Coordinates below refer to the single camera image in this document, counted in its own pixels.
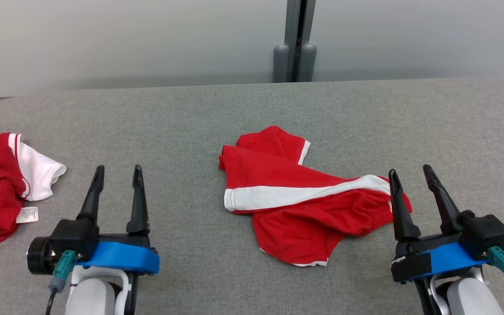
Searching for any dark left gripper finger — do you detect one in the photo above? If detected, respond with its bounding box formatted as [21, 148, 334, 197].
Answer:
[77, 165, 105, 221]
[126, 164, 150, 235]

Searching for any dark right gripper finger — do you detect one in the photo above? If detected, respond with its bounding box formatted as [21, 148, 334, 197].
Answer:
[423, 164, 462, 234]
[388, 169, 421, 241]

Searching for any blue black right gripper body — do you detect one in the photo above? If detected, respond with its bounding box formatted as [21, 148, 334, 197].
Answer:
[391, 233, 489, 315]

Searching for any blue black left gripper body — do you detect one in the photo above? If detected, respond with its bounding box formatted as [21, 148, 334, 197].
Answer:
[27, 233, 161, 315]

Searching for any red shorts white stripe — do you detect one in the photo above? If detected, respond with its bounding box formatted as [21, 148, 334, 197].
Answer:
[218, 126, 412, 267]

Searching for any grey fabric sofa seat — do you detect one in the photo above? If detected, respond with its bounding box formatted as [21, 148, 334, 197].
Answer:
[0, 78, 504, 315]

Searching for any teal plug left camera cable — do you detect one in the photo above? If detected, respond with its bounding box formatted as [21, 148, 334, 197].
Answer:
[45, 250, 78, 315]

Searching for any grey rounded post cap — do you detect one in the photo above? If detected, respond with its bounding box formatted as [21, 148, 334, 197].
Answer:
[273, 44, 290, 83]
[298, 43, 317, 82]

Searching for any grey partition post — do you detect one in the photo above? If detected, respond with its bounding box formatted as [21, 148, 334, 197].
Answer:
[283, 0, 317, 83]

